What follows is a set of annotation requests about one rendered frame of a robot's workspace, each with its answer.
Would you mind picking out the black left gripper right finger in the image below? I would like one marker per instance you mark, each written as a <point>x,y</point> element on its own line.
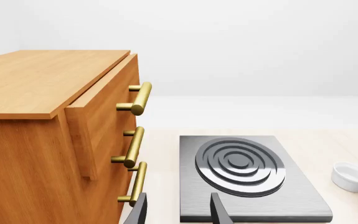
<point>218,211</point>

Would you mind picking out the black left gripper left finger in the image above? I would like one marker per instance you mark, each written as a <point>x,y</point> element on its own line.
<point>138,212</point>

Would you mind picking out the flat black stove plate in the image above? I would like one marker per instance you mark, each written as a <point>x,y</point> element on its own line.
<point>244,177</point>

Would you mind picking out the white ramekin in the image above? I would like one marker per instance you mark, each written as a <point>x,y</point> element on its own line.
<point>348,176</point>

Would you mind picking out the wooden drawer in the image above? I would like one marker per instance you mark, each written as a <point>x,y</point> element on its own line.
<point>104,112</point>

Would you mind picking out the wooden cabinet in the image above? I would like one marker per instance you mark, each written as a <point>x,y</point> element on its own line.
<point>26,130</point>

